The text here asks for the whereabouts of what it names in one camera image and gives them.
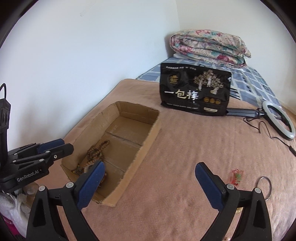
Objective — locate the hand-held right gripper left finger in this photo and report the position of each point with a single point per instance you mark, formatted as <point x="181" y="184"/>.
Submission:
<point x="90" y="185"/>

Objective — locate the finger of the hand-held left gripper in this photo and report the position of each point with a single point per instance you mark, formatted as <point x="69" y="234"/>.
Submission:
<point x="52" y="144"/>
<point x="60" y="151"/>

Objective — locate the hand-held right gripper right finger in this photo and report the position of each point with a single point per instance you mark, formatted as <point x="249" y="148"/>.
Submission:
<point x="208" y="185"/>

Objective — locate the cardboard box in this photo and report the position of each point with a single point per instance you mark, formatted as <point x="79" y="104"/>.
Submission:
<point x="129" y="139"/>

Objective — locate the white plastic bag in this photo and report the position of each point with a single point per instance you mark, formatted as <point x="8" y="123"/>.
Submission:
<point x="11" y="208"/>

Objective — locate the pink fleece blanket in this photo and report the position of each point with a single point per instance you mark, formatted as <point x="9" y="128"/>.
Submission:
<point x="185" y="143"/>

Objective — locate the pink bag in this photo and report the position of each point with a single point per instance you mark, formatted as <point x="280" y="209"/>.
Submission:
<point x="10" y="226"/>

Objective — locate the black snack bag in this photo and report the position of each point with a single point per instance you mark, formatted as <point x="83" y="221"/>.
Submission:
<point x="185" y="92"/>

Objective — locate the blue checked bedsheet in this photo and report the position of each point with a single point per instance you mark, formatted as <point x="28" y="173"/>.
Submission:
<point x="249" y="78"/>

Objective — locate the white folded cloth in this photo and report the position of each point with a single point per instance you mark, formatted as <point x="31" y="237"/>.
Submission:
<point x="178" y="56"/>

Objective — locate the folded floral quilt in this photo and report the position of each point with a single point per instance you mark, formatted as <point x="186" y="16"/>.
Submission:
<point x="208" y="46"/>

